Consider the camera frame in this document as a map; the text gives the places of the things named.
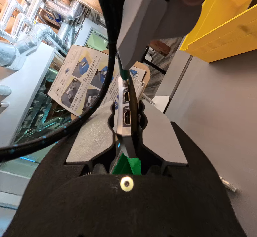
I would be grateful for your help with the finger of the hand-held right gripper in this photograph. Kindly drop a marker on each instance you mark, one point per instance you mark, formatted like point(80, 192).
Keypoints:
point(176, 18)
point(138, 28)

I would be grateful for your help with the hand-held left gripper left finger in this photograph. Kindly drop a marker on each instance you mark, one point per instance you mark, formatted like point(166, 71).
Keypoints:
point(90, 140)

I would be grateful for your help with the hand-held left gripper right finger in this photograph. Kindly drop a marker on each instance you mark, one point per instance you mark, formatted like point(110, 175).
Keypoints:
point(162, 140)

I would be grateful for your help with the silver port hub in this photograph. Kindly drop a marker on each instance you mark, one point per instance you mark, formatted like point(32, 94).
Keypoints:
point(127, 120)

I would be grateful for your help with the green plastic bin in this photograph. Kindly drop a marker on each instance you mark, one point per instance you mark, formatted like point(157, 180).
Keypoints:
point(126, 166)

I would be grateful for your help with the yellow plastic bin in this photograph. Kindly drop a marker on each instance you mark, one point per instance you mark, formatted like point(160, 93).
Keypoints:
point(225, 24)

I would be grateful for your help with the instruction sheet on stand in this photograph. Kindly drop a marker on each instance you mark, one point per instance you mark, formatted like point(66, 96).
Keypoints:
point(144, 70)

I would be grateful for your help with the printed instruction sheet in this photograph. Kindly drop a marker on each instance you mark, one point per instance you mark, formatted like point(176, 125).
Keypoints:
point(80, 80)

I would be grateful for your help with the silver ventilation duct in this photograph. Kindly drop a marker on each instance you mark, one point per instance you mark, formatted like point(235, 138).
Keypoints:
point(60, 8)
point(28, 40)

